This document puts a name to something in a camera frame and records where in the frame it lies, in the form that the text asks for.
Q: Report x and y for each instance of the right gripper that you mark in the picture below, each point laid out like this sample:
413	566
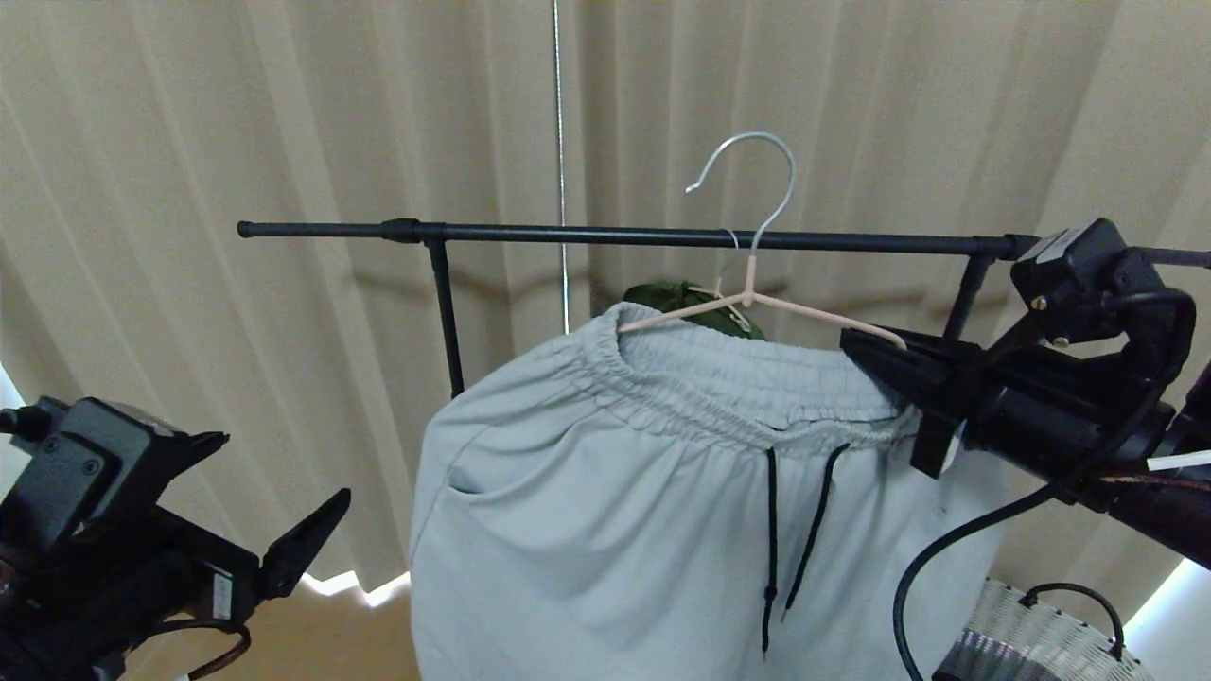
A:
1041	416

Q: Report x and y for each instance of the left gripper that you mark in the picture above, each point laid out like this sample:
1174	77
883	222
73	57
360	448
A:
180	577

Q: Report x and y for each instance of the pale grey shorts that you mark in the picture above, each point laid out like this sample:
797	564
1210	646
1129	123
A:
615	520

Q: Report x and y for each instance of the green long-sleeved shirt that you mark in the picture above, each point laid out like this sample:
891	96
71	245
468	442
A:
681	295

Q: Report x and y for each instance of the white laundry basket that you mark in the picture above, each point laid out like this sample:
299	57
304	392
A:
1022	634

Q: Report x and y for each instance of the black clothes rack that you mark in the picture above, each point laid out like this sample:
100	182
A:
568	234

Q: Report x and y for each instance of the beige curtain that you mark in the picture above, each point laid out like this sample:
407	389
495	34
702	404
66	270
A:
284	113

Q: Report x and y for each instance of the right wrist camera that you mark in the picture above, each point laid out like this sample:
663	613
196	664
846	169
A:
1079	274

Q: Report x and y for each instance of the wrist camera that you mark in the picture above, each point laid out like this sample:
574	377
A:
1079	274
76	473

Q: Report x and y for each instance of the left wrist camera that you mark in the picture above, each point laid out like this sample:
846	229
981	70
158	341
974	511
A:
76	473

